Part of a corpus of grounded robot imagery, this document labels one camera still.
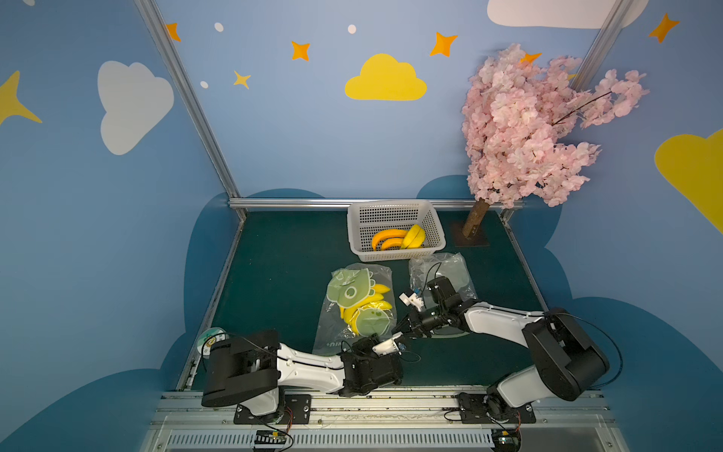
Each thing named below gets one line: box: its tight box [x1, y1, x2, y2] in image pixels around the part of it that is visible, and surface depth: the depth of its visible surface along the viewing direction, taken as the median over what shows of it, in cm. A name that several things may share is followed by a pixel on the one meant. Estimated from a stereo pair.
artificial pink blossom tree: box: [461, 43, 649, 239], surface depth 73 cm
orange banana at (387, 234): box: [371, 228, 409, 252], surface depth 112 cm
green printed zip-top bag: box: [312, 263, 398, 356], surface depth 92 cm
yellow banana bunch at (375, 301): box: [339, 284, 393, 336], surface depth 92 cm
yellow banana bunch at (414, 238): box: [401, 224, 427, 250], surface depth 108 cm
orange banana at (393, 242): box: [382, 237, 404, 251], surface depth 111 cm
